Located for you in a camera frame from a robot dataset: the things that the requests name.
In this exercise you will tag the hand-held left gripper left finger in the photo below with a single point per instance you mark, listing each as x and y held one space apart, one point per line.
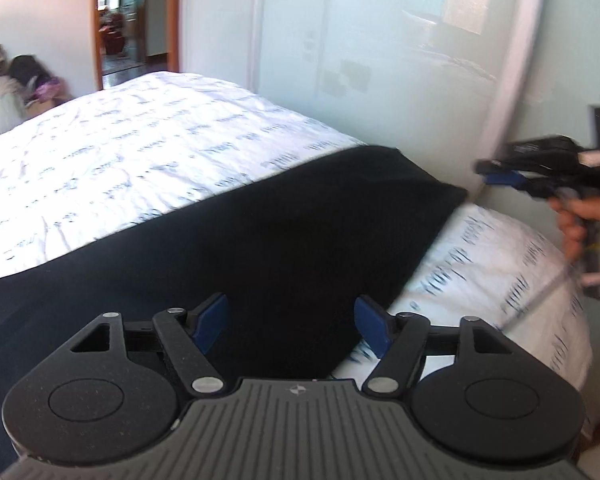
211 324

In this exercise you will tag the bed with script-printed sheet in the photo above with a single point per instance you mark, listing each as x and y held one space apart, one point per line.
130 140

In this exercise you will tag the black pants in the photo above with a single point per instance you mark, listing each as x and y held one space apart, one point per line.
240 260

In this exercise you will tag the person's right hand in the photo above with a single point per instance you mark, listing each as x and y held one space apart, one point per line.
587 210

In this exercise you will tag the wooden door frame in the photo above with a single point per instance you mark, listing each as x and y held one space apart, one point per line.
97 25

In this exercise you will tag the pile of clothes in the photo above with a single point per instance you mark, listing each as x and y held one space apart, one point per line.
27 80

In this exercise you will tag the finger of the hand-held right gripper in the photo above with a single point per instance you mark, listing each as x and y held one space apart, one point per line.
502 177

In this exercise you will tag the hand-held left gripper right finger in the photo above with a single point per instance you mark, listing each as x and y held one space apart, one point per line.
372 327

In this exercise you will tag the frosted glass sliding wardrobe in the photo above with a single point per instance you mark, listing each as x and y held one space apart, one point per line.
380 50

